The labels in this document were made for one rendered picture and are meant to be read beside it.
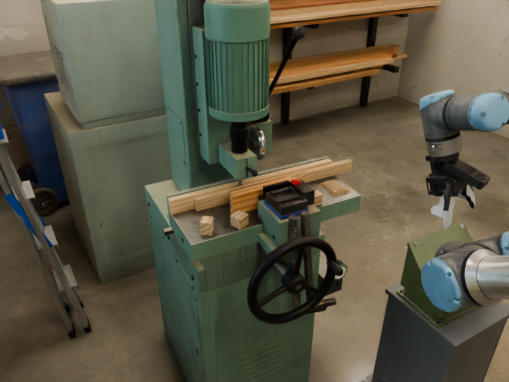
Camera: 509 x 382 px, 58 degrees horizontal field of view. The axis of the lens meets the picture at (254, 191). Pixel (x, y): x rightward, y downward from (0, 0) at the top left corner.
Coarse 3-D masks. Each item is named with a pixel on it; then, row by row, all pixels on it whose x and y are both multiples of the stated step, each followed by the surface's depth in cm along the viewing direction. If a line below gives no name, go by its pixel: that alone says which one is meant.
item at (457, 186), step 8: (432, 160) 128; (440, 160) 125; (448, 160) 124; (432, 168) 130; (440, 168) 129; (440, 176) 129; (448, 176) 127; (432, 184) 130; (440, 184) 129; (456, 184) 126; (464, 184) 129; (432, 192) 131; (440, 192) 130; (456, 192) 126
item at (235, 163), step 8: (224, 144) 146; (224, 152) 144; (232, 152) 141; (248, 152) 141; (224, 160) 146; (232, 160) 140; (240, 160) 137; (248, 160) 139; (256, 160) 140; (232, 168) 141; (240, 168) 139; (256, 168) 142; (240, 176) 140; (248, 176) 142
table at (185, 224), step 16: (320, 192) 154; (352, 192) 154; (208, 208) 145; (224, 208) 145; (320, 208) 146; (336, 208) 150; (352, 208) 153; (176, 224) 138; (192, 224) 137; (224, 224) 137; (256, 224) 137; (192, 240) 130; (208, 240) 131; (224, 240) 133; (240, 240) 136; (256, 240) 139; (192, 256) 131; (208, 256) 133
